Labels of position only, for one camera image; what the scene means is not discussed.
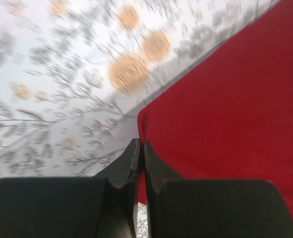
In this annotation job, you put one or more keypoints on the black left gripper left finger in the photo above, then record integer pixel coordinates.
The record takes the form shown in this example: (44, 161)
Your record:
(102, 206)

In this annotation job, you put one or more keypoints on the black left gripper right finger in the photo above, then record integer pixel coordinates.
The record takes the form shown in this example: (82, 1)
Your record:
(211, 208)

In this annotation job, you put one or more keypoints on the dark red t shirt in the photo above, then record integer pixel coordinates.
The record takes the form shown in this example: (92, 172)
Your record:
(232, 115)

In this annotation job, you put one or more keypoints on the floral patterned table cloth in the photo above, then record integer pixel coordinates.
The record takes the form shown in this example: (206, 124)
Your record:
(74, 74)

